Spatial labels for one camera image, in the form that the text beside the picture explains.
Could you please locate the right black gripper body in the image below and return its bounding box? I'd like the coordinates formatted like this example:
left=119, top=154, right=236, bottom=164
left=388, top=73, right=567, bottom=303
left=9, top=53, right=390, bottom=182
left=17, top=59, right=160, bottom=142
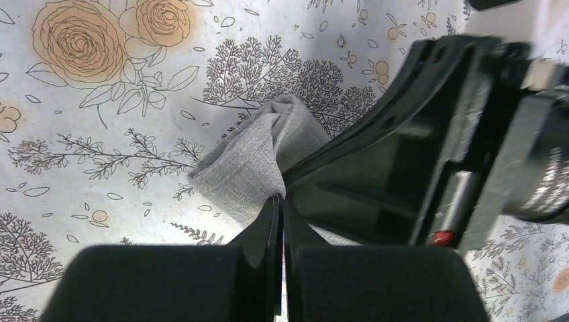
left=426, top=43, right=568, bottom=251

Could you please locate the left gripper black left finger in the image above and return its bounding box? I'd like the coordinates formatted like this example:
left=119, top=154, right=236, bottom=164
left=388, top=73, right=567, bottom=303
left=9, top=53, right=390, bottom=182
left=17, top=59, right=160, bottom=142
left=41, top=197, right=280, bottom=321

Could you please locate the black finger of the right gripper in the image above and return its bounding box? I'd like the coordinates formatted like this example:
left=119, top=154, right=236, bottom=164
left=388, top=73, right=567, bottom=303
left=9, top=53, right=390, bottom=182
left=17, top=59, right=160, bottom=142
left=284, top=36, right=501, bottom=245

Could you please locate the floral patterned tablecloth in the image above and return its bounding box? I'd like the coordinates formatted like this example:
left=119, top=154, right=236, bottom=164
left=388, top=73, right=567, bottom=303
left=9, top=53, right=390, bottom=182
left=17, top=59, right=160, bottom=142
left=0, top=0, right=569, bottom=322

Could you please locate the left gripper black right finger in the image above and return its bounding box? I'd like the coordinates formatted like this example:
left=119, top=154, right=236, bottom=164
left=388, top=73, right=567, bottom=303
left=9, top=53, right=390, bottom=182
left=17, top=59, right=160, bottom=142
left=282, top=201, right=488, bottom=321

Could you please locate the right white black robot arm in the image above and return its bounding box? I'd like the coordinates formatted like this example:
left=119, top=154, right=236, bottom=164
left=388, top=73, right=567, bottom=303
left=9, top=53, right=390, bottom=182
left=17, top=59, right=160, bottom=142
left=282, top=1, right=568, bottom=252

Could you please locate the grey cloth napkin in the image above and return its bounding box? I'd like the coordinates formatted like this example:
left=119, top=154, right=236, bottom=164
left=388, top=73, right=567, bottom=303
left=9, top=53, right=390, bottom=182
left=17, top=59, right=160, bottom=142
left=187, top=94, right=361, bottom=248

